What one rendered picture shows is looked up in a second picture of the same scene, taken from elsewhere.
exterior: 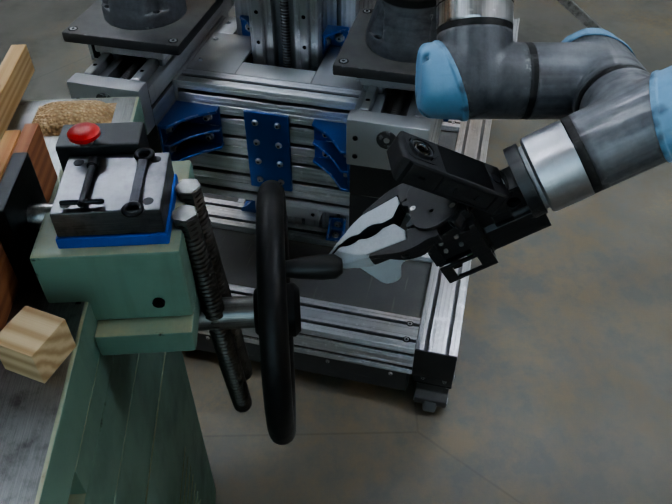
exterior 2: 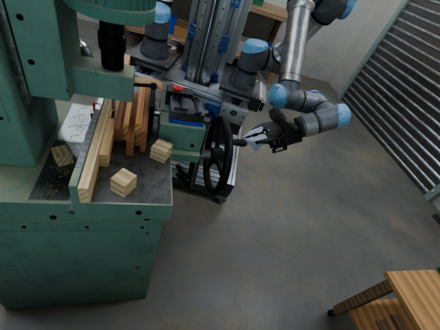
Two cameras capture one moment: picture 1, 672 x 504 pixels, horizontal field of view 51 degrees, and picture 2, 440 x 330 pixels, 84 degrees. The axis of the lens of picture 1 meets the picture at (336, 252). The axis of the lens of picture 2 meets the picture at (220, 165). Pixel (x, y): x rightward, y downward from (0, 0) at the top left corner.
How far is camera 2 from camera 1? 30 cm
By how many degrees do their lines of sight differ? 15
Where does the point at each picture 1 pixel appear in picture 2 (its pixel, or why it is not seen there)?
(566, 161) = (314, 123)
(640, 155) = (332, 125)
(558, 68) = (310, 98)
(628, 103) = (332, 110)
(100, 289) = (176, 138)
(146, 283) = (191, 139)
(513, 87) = (298, 101)
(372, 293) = not seen: hidden behind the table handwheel
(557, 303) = (257, 175)
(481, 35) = (293, 85)
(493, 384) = (238, 196)
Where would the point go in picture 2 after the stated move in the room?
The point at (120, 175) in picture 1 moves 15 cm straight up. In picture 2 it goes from (189, 103) to (201, 52)
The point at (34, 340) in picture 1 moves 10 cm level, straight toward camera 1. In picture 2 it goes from (165, 148) to (186, 175)
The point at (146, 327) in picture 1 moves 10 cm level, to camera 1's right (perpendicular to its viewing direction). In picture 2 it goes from (185, 152) to (217, 157)
